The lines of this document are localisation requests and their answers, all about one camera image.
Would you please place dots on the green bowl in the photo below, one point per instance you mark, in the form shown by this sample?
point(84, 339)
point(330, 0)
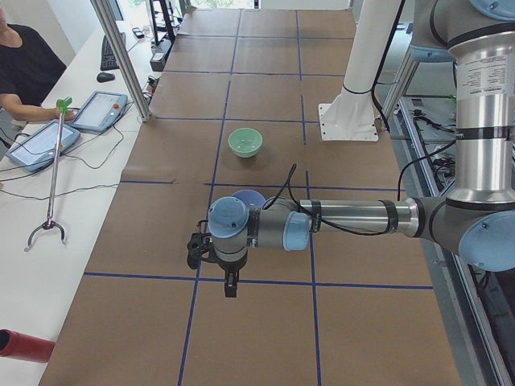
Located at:
point(245, 142)

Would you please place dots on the black computer mouse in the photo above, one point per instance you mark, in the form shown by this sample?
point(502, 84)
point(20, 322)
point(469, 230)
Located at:
point(104, 77)

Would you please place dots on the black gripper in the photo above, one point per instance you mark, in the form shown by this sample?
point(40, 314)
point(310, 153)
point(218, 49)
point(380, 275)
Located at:
point(230, 266)

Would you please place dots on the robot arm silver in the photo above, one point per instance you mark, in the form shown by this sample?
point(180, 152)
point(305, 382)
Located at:
point(474, 220)

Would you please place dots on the aluminium frame post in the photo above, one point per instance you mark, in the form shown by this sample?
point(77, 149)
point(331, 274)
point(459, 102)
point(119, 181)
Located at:
point(107, 20)

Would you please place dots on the far teach pendant tablet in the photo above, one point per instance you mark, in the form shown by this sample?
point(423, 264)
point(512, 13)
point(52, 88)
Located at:
point(100, 112)

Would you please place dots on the red cylinder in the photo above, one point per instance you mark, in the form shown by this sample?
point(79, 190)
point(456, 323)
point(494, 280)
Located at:
point(17, 345)

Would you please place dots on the white pedestal column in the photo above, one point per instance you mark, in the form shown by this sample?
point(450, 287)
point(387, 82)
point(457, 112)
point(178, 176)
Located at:
point(350, 117)

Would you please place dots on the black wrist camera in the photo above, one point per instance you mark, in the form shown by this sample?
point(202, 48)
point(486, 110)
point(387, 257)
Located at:
point(199, 248)

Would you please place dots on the black keyboard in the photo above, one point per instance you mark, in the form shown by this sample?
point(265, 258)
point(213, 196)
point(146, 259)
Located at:
point(108, 59)

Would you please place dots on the reacher grabber tool green handle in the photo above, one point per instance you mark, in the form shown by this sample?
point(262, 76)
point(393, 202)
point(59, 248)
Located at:
point(49, 223)

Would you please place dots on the person in black shirt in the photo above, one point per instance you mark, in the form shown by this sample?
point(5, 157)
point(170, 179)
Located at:
point(29, 71)

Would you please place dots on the teach pendant tablet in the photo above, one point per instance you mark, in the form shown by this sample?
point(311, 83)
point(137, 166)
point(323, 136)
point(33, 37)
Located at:
point(37, 151)
point(100, 112)

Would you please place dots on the near teach pendant tablet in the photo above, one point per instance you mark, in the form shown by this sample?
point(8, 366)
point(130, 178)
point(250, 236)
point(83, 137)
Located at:
point(37, 151)

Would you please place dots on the blue bowl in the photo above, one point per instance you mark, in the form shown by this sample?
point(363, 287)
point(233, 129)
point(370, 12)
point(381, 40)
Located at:
point(250, 197)

